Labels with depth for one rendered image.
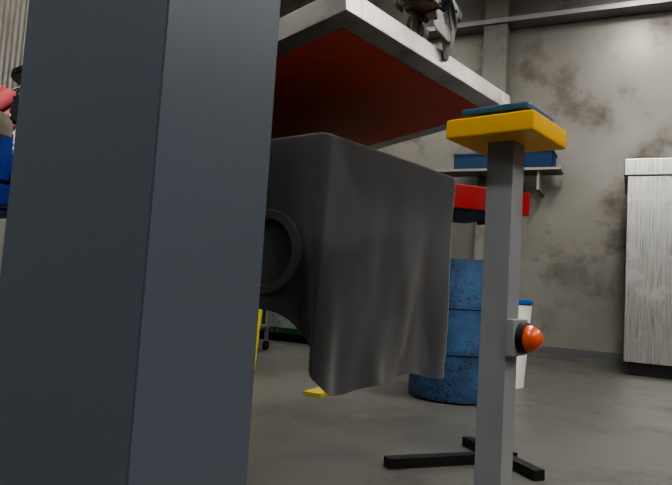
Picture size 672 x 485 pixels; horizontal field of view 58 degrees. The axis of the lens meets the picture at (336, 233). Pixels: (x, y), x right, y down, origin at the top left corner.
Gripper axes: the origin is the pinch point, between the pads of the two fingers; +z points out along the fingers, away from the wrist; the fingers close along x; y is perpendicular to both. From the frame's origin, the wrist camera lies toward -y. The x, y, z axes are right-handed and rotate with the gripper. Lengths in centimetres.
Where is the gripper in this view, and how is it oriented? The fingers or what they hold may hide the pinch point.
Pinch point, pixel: (435, 59)
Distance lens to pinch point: 117.6
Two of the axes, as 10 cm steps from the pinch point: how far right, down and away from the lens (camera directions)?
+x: 7.8, -1.4, -6.1
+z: 0.5, 9.8, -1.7
